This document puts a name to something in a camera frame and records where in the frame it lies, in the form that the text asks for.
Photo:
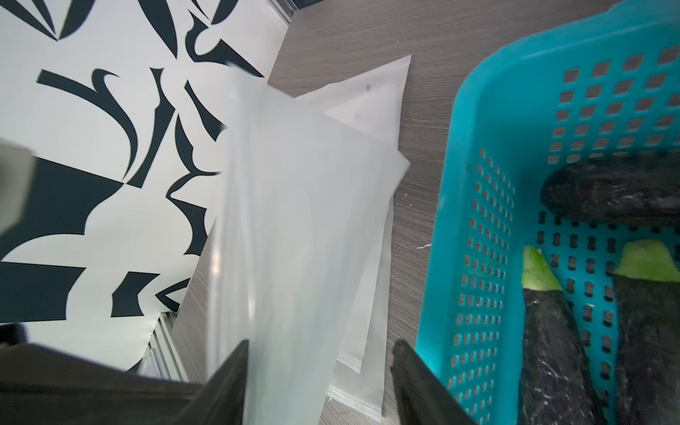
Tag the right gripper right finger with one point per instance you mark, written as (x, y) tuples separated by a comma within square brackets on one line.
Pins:
[(421, 398)]

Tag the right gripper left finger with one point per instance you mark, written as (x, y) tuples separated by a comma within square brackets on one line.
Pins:
[(221, 401)]

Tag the translucent zip-top bag top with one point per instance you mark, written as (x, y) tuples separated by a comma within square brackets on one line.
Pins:
[(302, 196)]

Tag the translucent zip-top bag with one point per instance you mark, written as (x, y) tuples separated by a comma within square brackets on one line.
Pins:
[(363, 392), (302, 196), (371, 103)]

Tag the teal plastic basket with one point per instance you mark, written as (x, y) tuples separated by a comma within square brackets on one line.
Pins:
[(606, 86)]

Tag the translucent zip-top bag bottom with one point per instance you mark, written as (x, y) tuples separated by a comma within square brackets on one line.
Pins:
[(363, 392)]

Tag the dark eggplant two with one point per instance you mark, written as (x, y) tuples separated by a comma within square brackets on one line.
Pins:
[(555, 384)]

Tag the dark eggplant three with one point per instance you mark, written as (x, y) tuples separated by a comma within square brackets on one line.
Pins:
[(646, 287)]

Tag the translucent zip-top bag middle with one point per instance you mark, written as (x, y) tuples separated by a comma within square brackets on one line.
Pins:
[(371, 103)]

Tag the dark eggplant one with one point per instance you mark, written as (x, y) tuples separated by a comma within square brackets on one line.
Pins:
[(640, 191)]

